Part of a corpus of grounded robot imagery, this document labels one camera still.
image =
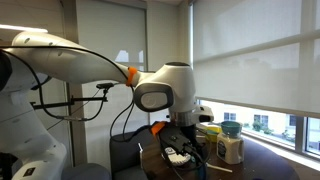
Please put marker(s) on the blue white patterned plate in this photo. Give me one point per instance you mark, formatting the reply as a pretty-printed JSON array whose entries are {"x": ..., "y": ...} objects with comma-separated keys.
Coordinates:
[{"x": 174, "y": 156}]

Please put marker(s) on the white building outside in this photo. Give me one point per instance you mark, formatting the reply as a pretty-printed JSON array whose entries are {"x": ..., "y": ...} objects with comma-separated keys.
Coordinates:
[{"x": 266, "y": 125}]

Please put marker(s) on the white roller blind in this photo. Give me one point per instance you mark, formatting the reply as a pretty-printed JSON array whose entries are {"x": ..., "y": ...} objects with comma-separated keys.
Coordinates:
[{"x": 250, "y": 66}]

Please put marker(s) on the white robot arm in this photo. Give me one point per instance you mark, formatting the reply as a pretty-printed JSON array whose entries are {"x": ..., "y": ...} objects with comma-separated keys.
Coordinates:
[{"x": 83, "y": 66}]

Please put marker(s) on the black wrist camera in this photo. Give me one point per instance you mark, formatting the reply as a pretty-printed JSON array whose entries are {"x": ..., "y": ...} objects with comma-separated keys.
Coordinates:
[{"x": 171, "y": 140}]

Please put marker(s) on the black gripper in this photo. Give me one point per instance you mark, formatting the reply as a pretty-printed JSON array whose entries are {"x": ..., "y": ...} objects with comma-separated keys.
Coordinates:
[{"x": 189, "y": 136}]

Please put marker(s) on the black leather chair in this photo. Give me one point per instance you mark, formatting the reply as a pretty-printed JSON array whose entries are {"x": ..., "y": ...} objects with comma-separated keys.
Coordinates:
[{"x": 126, "y": 153}]

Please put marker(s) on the grey sofa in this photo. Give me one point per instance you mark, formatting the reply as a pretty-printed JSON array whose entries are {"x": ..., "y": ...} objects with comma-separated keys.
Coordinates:
[{"x": 86, "y": 172}]

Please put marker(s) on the jar with teal lid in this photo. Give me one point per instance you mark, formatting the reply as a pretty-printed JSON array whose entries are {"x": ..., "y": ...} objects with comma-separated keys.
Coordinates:
[{"x": 230, "y": 146}]

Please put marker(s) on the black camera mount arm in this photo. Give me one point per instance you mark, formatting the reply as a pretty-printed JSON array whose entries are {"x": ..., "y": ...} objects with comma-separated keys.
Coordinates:
[{"x": 66, "y": 101}]

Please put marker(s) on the yellow bowl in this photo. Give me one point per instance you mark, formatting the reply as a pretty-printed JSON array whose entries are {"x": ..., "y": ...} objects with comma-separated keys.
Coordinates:
[{"x": 213, "y": 131}]

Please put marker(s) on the window frame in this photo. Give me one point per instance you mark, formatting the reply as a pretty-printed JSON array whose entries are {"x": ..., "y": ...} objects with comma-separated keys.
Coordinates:
[{"x": 300, "y": 133}]

